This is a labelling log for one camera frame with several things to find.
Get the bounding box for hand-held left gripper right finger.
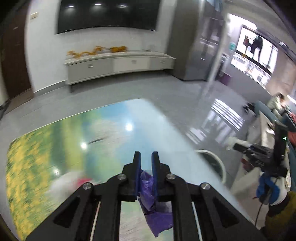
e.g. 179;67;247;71
152;152;269;241

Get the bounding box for white television cabinet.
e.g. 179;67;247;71
64;51;174;86

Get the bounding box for purple plastic bag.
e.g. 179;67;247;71
138;170;174;237

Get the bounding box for white tissue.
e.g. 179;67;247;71
225;137;238;151

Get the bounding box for teal chair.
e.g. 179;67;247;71
253;102;279;124

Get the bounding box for person's right forearm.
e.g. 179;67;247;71
264;192;296;235

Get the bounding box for black cable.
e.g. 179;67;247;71
254;197;266;227

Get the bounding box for white round trash bin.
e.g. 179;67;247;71
195;149;227;184

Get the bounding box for red white wrapper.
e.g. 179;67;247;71
50;171;94;193

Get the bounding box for person's right hand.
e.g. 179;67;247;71
258;175;292;207

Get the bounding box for long golden dragon ornament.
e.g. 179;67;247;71
67;46;107;58

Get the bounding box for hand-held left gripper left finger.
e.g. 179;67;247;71
25;152;141;241

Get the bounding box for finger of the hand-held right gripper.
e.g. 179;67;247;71
233;143;253;154

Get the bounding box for dark brown door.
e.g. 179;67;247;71
0;0;33;100

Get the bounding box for grey double-door refrigerator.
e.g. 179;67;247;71
166;0;225;81

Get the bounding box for black wall television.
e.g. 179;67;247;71
57;0;161;35

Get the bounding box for hanging black pants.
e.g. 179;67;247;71
251;35;264;61

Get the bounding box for black-framed window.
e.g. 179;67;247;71
231;14;281;82

